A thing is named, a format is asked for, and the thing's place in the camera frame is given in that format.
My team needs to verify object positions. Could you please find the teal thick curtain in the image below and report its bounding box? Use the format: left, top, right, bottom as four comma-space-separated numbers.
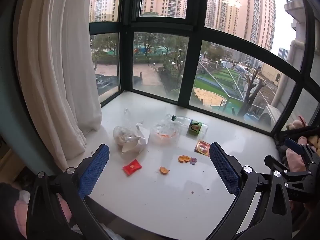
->
0, 5, 58, 177

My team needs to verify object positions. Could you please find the clear bag of nut shells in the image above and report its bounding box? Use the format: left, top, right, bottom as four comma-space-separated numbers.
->
112, 109, 140, 147

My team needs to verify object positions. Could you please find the red snack packet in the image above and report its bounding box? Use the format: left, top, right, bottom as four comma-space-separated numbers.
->
122, 159, 142, 176

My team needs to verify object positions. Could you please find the white sheer curtain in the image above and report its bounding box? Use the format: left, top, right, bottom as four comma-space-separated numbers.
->
16, 0, 103, 163

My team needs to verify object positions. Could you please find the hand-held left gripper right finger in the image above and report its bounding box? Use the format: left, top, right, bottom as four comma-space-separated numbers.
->
207, 142, 293, 240

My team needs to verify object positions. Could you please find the clear plastic bottle green label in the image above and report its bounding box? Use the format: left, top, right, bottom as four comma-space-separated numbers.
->
171, 115, 209, 137

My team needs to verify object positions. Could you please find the white paper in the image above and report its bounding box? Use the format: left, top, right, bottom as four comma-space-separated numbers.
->
121, 121, 150, 154

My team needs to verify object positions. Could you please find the dark window frame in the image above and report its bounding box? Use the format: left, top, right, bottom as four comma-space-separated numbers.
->
89, 0, 320, 138

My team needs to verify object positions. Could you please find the pink fleece cloth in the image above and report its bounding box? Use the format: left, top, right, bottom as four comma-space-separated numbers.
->
14, 194, 73, 238

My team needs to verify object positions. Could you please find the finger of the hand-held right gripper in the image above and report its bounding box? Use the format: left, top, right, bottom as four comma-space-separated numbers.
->
264, 155, 310, 178
276, 126, 320, 167

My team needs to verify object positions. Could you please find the pink plush toy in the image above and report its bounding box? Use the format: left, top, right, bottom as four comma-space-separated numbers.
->
285, 116, 320, 170

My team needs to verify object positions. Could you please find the clear bag with orange bits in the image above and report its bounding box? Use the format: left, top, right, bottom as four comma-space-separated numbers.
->
150, 114, 180, 144

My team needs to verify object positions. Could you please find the red gold battery package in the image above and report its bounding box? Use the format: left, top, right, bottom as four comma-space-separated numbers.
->
194, 139, 211, 157

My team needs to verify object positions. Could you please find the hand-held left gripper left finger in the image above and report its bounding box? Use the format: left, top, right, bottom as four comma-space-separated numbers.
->
26, 144, 113, 240

